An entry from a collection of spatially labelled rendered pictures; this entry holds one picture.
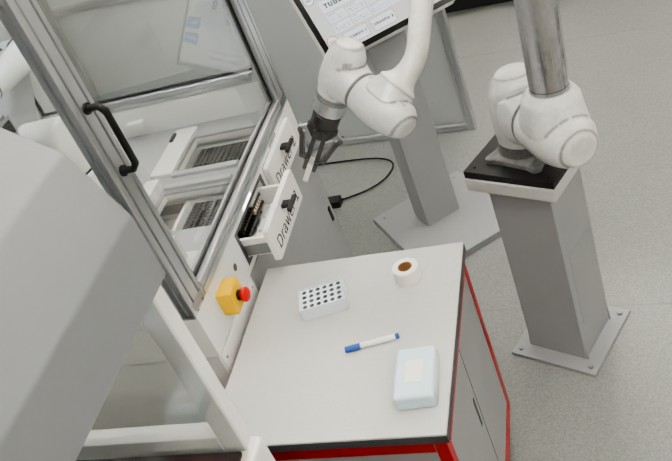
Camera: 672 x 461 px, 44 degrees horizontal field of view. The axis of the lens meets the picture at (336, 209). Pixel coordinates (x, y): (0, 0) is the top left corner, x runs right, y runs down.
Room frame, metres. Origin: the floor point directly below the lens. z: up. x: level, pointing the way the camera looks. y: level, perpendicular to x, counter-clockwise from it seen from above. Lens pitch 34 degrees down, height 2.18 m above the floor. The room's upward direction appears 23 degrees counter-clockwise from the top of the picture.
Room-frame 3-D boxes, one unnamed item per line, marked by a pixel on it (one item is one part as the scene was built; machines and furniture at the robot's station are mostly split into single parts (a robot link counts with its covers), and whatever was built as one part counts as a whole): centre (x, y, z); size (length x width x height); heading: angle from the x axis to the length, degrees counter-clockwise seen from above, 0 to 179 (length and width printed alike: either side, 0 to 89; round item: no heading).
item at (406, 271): (1.68, -0.11, 0.78); 0.07 x 0.07 x 0.04
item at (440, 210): (2.82, -0.41, 0.51); 0.50 x 0.45 x 1.02; 12
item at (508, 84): (1.97, -0.59, 0.94); 0.18 x 0.16 x 0.22; 6
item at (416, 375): (1.33, -0.02, 0.78); 0.15 x 0.10 x 0.04; 159
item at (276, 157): (2.35, 0.09, 0.87); 0.29 x 0.02 x 0.11; 156
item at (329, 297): (1.71, 0.12, 0.78); 0.12 x 0.08 x 0.04; 81
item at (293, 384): (1.56, 0.11, 0.38); 0.62 x 0.58 x 0.76; 156
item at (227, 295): (1.75, 0.34, 0.88); 0.07 x 0.05 x 0.07; 156
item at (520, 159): (1.99, -0.59, 0.80); 0.22 x 0.18 x 0.06; 124
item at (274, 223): (2.03, 0.15, 0.87); 0.29 x 0.02 x 0.11; 156
